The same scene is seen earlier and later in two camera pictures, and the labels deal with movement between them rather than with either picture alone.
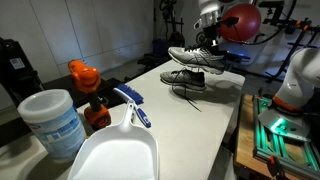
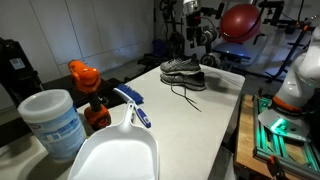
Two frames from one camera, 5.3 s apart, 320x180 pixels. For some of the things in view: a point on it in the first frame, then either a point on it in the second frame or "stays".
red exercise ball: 247,26 stays
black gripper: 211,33 to 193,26
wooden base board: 245,142 stays
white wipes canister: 56,122 stays
